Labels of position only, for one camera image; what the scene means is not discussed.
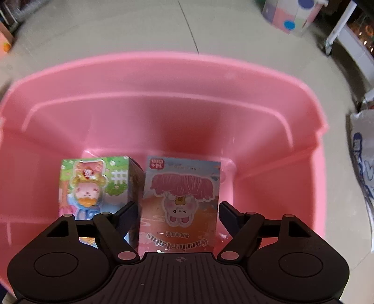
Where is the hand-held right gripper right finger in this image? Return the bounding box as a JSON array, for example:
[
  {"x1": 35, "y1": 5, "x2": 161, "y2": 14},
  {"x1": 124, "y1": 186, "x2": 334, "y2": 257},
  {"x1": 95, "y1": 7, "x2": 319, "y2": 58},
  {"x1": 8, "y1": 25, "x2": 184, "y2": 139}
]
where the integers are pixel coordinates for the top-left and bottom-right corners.
[{"x1": 219, "y1": 201, "x2": 316, "y2": 261}]

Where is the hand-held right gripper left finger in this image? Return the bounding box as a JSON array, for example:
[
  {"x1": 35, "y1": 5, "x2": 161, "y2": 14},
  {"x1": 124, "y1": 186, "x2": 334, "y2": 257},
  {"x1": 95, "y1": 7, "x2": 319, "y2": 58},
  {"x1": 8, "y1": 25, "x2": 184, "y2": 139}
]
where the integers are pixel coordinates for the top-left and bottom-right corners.
[{"x1": 47, "y1": 202, "x2": 140, "y2": 262}]

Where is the green cartoon cat toy box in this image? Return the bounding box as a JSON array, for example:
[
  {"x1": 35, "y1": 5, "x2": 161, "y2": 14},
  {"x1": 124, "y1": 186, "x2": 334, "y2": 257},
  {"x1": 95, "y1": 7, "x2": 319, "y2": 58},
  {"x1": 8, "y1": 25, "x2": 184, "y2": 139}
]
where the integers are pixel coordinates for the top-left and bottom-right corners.
[{"x1": 58, "y1": 156, "x2": 146, "y2": 251}]

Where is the pink cartoon bunny toy box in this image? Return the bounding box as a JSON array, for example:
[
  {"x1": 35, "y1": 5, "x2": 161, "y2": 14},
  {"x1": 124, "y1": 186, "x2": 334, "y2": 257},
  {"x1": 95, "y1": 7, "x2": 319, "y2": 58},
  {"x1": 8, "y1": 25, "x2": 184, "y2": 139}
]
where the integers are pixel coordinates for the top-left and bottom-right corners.
[{"x1": 137, "y1": 156, "x2": 223, "y2": 260}]

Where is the pink plastic storage bin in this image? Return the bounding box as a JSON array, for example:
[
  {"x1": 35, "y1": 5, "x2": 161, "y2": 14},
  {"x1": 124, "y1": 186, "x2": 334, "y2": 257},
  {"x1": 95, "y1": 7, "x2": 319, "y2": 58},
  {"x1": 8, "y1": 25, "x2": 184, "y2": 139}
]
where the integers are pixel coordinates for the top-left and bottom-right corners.
[{"x1": 0, "y1": 51, "x2": 328, "y2": 293}]

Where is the white plastic bag blue print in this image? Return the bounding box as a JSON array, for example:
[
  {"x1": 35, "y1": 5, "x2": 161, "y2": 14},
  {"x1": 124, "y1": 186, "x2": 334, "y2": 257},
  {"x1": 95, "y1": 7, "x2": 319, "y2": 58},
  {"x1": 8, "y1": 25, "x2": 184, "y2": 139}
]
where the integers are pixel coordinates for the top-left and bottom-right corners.
[{"x1": 349, "y1": 90, "x2": 374, "y2": 254}]

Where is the pastel polka dot box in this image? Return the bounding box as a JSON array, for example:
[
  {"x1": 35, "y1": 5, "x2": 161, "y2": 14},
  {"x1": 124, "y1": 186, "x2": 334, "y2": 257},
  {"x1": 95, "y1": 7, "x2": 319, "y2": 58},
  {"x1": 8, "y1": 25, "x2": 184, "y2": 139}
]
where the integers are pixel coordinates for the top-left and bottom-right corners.
[{"x1": 261, "y1": 0, "x2": 323, "y2": 36}]

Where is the white shelf rack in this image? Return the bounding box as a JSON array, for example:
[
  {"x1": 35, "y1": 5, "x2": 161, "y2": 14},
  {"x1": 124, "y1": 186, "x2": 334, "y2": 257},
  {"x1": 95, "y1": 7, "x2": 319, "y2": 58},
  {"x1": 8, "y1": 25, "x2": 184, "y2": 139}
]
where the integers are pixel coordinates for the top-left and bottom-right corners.
[{"x1": 323, "y1": 0, "x2": 374, "y2": 71}]

